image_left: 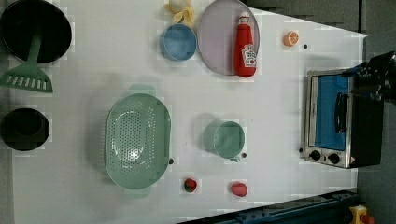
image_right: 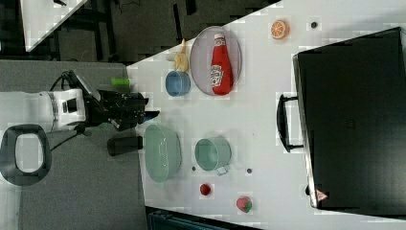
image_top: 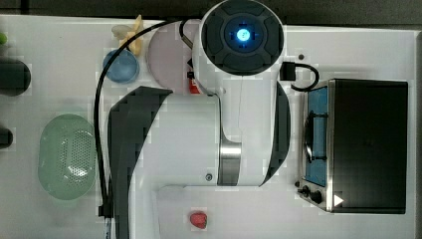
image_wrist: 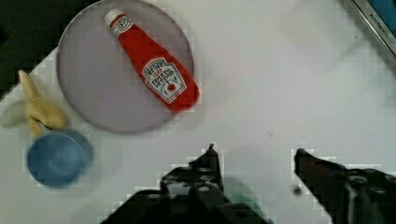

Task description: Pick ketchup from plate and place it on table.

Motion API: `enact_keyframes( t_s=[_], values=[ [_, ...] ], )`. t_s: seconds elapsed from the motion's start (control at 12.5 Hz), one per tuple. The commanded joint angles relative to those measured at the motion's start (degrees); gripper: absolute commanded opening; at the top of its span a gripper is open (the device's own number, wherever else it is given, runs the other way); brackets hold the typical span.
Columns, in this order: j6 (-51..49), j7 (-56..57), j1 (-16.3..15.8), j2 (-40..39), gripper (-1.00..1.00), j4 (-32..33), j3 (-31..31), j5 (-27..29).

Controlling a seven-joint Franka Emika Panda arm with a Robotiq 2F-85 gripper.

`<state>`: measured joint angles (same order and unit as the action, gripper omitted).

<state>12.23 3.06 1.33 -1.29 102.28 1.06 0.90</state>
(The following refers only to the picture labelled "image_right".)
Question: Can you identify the red plush ketchup bottle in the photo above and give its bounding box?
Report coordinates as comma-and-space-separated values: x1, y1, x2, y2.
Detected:
210, 33, 234, 96

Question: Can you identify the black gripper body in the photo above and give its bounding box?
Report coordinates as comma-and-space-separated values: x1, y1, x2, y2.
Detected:
84, 90, 149, 131

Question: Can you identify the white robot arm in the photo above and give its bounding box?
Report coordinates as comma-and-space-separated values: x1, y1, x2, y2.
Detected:
1, 89, 159, 186

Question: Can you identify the blue cup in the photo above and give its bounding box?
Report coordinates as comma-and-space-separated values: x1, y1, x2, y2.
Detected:
166, 71, 191, 97

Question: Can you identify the black oven box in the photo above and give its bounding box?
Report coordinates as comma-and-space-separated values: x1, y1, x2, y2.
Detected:
293, 28, 406, 219

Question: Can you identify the yellow plush banana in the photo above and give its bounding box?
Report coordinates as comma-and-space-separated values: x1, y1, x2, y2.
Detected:
166, 39, 189, 72

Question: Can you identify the grey oval plate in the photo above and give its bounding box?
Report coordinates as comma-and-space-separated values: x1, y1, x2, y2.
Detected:
190, 26, 242, 96

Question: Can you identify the dark teal crate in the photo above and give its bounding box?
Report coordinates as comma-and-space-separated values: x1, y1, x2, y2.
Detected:
147, 211, 243, 230

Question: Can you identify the green mug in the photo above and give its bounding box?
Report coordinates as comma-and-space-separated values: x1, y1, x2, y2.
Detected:
194, 137, 232, 176

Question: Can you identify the plush strawberry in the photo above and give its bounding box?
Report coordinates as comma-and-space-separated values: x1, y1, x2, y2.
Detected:
236, 196, 252, 213

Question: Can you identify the white side table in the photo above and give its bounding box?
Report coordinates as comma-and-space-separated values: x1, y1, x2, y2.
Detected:
19, 0, 88, 52

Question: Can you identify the green oval basket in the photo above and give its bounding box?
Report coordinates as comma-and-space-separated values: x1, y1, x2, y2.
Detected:
145, 125, 182, 183

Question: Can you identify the small red tomato toy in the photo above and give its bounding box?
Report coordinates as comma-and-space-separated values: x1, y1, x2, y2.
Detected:
200, 184, 212, 196

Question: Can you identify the green cylinder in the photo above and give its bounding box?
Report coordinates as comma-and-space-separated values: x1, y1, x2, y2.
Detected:
111, 78, 130, 86

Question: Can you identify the orange slice toy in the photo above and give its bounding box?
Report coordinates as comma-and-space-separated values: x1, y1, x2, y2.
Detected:
271, 20, 290, 39

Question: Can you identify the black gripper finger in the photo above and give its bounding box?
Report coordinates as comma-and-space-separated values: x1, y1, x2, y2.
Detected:
144, 111, 160, 122

